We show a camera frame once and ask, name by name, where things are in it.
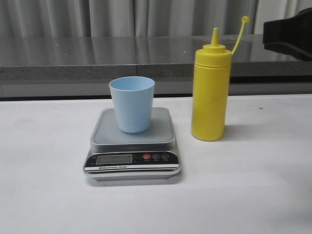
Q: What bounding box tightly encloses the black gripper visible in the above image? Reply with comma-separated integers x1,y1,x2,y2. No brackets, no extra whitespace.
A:
262,8,312,61

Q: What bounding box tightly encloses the yellow squeeze bottle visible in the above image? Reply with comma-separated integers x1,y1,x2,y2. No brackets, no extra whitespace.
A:
191,16,250,141

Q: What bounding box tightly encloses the light blue plastic cup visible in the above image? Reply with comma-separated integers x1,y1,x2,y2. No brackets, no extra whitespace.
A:
109,77,155,133

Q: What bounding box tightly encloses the silver electronic kitchen scale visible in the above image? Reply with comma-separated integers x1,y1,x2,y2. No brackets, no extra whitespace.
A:
83,107,182,180

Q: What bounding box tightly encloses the grey stone counter ledge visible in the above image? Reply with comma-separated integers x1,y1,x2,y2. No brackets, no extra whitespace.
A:
0,35,312,100

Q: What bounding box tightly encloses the grey pleated curtain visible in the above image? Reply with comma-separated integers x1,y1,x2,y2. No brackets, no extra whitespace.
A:
0,0,312,38

